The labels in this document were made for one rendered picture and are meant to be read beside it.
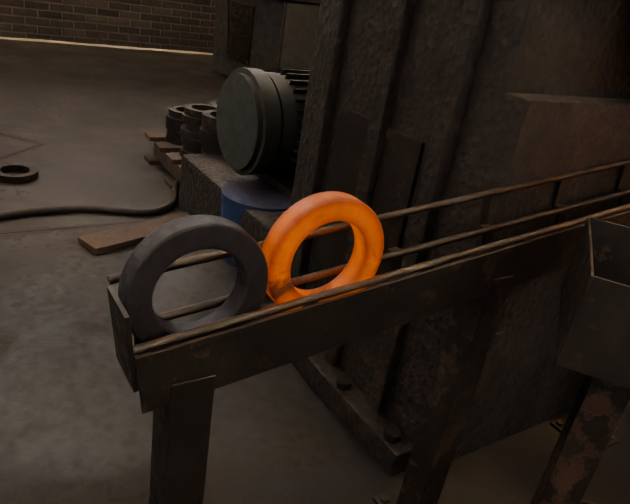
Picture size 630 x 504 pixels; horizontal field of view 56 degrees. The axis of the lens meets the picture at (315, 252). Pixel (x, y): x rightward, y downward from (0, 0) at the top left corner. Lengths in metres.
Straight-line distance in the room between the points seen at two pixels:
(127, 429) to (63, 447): 0.14
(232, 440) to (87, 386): 0.40
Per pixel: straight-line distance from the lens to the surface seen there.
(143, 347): 0.72
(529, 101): 1.10
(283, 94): 2.10
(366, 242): 0.82
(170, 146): 3.02
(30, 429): 1.51
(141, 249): 0.69
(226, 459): 1.42
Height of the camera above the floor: 1.00
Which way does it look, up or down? 25 degrees down
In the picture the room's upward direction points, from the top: 10 degrees clockwise
